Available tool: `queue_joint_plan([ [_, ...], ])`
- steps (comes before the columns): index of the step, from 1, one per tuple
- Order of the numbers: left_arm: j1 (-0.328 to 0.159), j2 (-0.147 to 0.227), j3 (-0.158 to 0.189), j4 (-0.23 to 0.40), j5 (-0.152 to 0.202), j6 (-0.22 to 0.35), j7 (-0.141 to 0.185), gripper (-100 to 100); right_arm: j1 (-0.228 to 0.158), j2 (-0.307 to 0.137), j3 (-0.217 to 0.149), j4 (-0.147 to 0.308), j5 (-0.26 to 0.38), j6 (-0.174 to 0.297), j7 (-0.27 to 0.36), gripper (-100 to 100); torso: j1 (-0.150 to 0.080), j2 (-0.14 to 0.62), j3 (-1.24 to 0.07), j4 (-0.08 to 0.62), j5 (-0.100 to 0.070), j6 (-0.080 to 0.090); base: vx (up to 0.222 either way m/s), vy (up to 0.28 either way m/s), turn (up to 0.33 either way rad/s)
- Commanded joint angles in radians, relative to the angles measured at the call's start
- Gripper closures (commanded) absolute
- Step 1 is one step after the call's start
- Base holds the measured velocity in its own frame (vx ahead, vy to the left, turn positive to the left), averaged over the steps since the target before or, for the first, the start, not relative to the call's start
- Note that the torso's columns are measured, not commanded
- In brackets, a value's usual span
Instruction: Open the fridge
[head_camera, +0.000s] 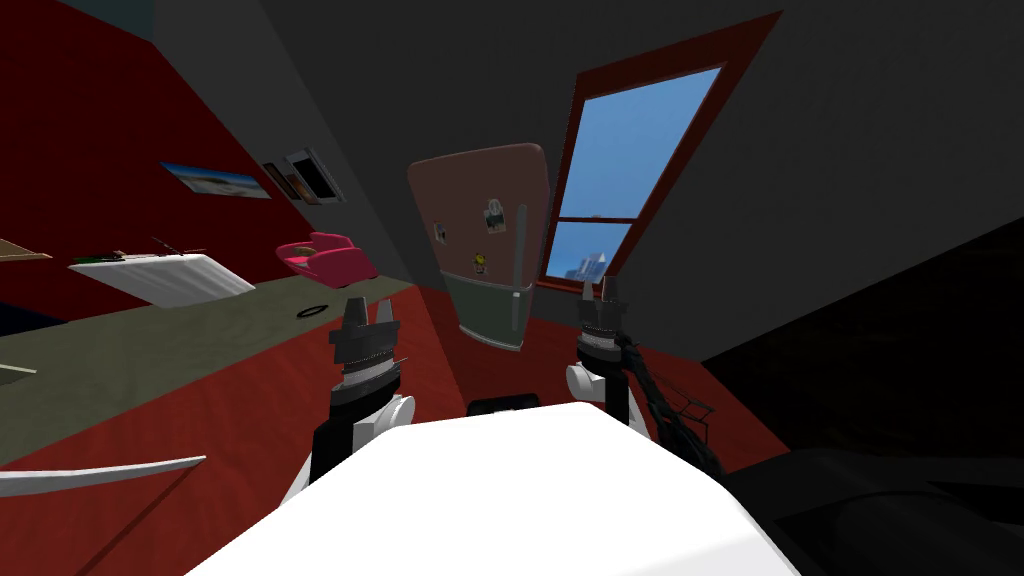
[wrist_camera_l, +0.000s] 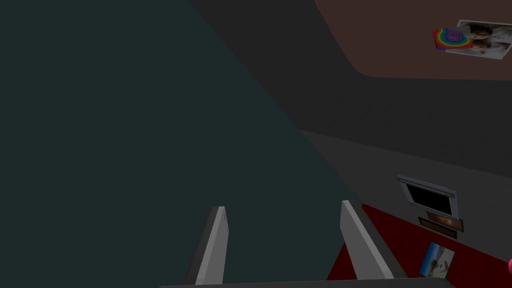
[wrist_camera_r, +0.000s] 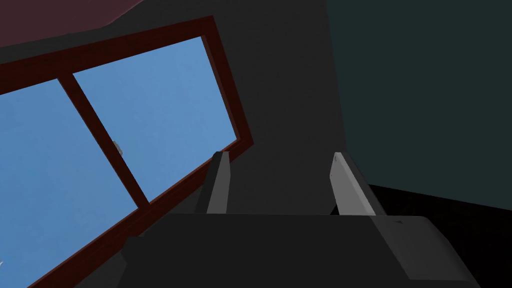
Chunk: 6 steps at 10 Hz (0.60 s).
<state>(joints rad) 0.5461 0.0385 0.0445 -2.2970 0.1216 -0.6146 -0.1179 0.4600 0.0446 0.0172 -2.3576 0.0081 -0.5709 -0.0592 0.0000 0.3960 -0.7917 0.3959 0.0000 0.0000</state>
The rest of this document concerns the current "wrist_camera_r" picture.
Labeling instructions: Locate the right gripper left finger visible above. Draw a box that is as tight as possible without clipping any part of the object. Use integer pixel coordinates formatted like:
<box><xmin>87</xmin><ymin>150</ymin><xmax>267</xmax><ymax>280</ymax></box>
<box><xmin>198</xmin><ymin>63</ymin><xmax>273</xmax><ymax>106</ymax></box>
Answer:
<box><xmin>194</xmin><ymin>150</ymin><xmax>232</xmax><ymax>215</ymax></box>

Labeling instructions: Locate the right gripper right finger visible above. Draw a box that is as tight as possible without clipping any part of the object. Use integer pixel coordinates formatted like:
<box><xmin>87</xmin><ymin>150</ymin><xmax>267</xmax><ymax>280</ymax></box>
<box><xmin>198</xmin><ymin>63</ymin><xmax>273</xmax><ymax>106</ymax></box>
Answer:
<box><xmin>329</xmin><ymin>151</ymin><xmax>388</xmax><ymax>217</ymax></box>

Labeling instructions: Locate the dark red framed window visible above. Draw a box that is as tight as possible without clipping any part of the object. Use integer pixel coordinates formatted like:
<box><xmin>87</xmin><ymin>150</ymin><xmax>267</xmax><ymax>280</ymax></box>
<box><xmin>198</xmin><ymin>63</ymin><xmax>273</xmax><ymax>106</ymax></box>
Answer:
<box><xmin>0</xmin><ymin>15</ymin><xmax>255</xmax><ymax>288</ymax></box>

